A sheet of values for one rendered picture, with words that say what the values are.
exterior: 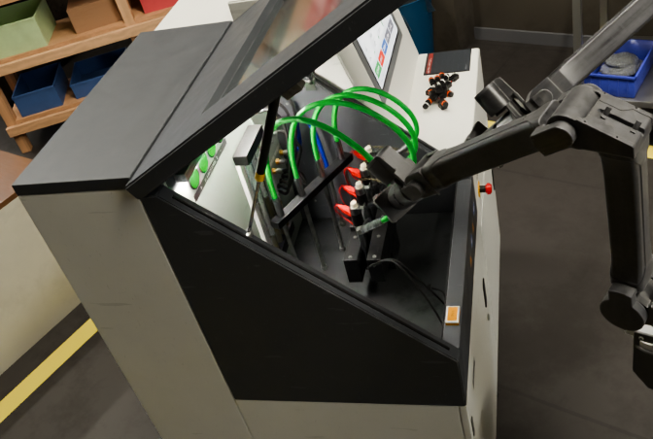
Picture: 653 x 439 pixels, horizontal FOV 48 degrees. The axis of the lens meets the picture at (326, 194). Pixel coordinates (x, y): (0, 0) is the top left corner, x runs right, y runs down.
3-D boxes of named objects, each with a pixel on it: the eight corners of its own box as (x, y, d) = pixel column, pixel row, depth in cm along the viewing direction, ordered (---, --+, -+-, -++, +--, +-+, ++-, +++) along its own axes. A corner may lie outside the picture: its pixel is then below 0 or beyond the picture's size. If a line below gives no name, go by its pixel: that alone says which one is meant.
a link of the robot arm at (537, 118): (582, 150, 105) (613, 104, 110) (557, 118, 104) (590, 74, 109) (413, 208, 142) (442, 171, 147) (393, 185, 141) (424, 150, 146)
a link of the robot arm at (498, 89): (557, 98, 151) (551, 101, 159) (518, 55, 152) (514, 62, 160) (511, 137, 152) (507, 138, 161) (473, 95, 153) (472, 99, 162)
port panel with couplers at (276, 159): (285, 189, 209) (255, 95, 191) (273, 189, 210) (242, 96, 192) (295, 162, 219) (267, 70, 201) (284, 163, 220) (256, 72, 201)
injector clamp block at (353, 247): (390, 300, 196) (380, 258, 187) (354, 301, 199) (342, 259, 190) (404, 218, 222) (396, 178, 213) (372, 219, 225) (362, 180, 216)
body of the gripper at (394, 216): (371, 202, 157) (379, 196, 149) (405, 171, 159) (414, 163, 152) (392, 224, 156) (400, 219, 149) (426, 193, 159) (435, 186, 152)
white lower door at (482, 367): (495, 546, 211) (469, 399, 171) (486, 546, 212) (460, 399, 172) (498, 365, 261) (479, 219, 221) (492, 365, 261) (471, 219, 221)
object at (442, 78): (455, 112, 234) (453, 97, 231) (422, 115, 237) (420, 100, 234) (460, 76, 251) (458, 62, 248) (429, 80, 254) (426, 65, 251)
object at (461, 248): (466, 392, 173) (459, 348, 163) (448, 391, 174) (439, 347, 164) (477, 220, 220) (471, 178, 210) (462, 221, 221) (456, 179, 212)
